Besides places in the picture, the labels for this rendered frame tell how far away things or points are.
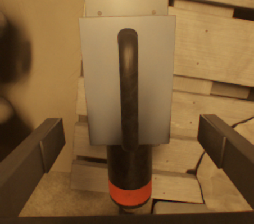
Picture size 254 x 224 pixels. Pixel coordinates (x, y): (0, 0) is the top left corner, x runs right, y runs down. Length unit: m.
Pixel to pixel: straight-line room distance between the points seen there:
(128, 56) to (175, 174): 0.46
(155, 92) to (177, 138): 0.26
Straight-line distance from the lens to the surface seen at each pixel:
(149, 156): 0.38
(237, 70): 0.52
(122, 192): 0.41
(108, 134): 0.31
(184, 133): 0.55
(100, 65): 0.27
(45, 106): 0.66
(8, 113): 0.69
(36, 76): 0.64
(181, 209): 0.79
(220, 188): 0.65
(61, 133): 0.17
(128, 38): 0.23
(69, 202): 0.89
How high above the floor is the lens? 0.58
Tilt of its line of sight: 73 degrees down
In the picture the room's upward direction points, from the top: 178 degrees clockwise
